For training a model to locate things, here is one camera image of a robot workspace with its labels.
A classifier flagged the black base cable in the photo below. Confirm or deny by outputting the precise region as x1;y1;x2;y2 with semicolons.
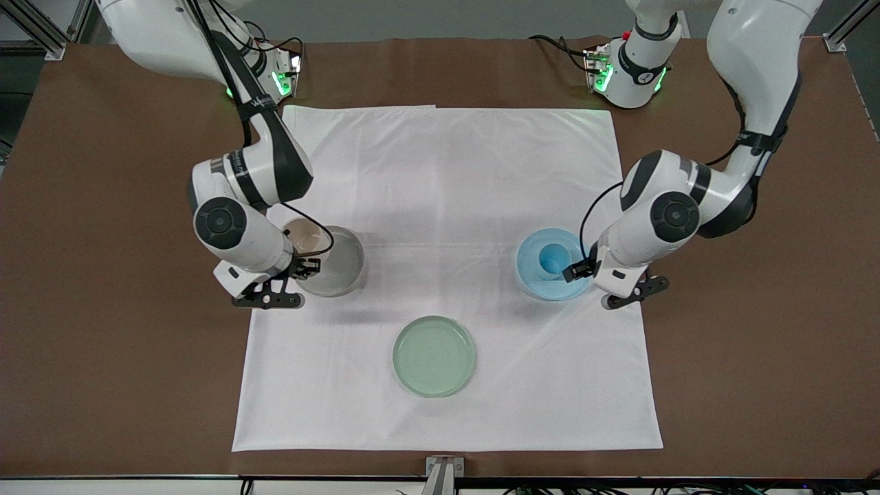
528;34;599;72
237;21;306;76

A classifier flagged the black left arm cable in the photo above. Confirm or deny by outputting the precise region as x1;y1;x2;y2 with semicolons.
580;148;757;265

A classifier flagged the aluminium frame profile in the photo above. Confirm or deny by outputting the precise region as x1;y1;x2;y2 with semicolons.
0;0;94;61
822;0;880;54

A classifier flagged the black right base cable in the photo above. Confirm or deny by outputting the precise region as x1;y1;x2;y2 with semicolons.
237;21;306;76

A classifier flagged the blue plate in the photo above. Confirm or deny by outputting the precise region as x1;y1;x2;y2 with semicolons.
516;228;596;302

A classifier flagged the white cloth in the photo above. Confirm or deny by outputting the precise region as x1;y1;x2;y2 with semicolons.
232;104;664;453

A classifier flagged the black left base cable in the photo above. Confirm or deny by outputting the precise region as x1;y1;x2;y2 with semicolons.
528;34;599;72

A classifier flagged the green plate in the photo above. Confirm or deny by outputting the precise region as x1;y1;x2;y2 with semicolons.
392;315;478;399

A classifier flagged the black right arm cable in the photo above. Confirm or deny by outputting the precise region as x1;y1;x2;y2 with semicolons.
186;0;336;256

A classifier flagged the gray plate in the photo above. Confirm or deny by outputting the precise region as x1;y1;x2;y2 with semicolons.
292;225;366;298

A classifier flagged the metal table edge bracket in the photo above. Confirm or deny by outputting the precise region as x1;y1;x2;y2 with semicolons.
426;456;465;495

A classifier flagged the blue cup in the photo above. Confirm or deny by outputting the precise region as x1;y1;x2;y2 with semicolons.
538;243;573;277

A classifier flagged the white mug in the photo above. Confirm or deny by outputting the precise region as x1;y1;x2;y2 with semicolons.
281;218;332;260

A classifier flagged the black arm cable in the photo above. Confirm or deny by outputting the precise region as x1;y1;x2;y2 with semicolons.
186;0;336;256
580;148;757;265

